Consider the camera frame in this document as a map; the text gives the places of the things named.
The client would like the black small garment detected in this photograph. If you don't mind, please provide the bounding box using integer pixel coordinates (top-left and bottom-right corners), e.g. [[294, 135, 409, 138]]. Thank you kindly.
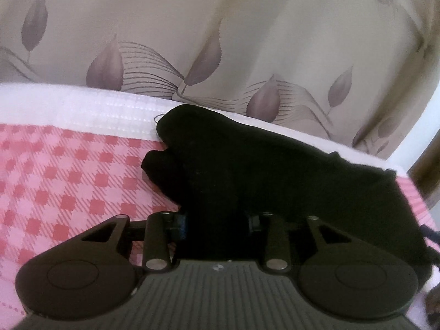
[[142, 104, 431, 282]]

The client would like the pink white bed sheet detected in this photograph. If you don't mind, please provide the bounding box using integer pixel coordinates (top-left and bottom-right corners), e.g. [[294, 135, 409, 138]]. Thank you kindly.
[[1, 84, 427, 329]]

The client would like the beige leaf-print curtain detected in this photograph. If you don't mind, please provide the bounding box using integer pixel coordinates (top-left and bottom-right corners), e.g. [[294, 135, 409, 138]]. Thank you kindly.
[[1, 0, 439, 157]]

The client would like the dark wooden door frame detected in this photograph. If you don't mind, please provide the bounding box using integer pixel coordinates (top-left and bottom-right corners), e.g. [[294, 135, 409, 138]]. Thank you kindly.
[[408, 131, 440, 209]]

